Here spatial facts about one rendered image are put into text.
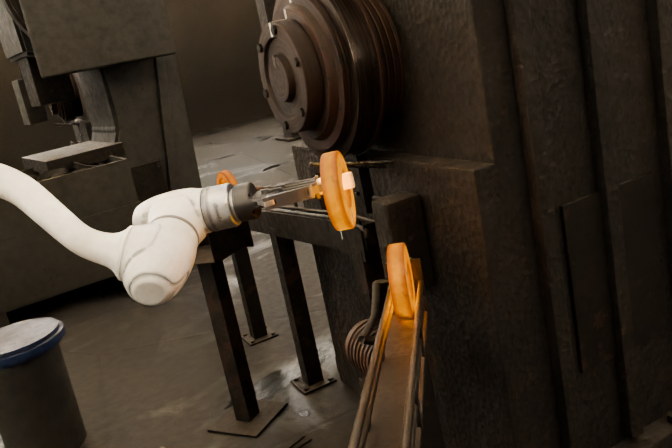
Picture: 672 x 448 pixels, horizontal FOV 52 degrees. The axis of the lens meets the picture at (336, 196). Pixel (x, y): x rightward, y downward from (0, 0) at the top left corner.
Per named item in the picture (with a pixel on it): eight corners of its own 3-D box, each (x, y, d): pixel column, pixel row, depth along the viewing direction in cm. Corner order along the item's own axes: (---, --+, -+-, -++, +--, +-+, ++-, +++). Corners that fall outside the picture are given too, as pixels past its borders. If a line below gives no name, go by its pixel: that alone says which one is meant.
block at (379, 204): (421, 278, 176) (405, 188, 171) (439, 285, 169) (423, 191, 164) (386, 292, 172) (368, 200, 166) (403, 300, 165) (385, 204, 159)
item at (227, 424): (230, 397, 252) (182, 210, 236) (290, 404, 239) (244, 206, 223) (195, 430, 235) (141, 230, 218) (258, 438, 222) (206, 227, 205)
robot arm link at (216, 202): (209, 237, 135) (238, 232, 134) (196, 193, 133) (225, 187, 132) (222, 224, 143) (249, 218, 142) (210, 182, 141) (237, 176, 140)
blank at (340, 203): (344, 147, 140) (328, 150, 141) (331, 152, 125) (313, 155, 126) (360, 221, 142) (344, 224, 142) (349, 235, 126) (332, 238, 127)
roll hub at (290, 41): (287, 127, 191) (265, 24, 184) (333, 131, 166) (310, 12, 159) (269, 132, 188) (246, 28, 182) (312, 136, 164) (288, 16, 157)
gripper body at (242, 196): (247, 215, 142) (290, 206, 140) (236, 227, 134) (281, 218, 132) (237, 180, 140) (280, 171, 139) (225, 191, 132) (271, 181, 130)
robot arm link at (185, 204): (223, 216, 145) (211, 254, 134) (155, 230, 148) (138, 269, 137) (205, 173, 140) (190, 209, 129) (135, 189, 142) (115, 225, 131)
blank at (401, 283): (419, 328, 140) (403, 330, 141) (411, 255, 147) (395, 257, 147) (409, 309, 126) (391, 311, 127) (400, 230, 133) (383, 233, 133)
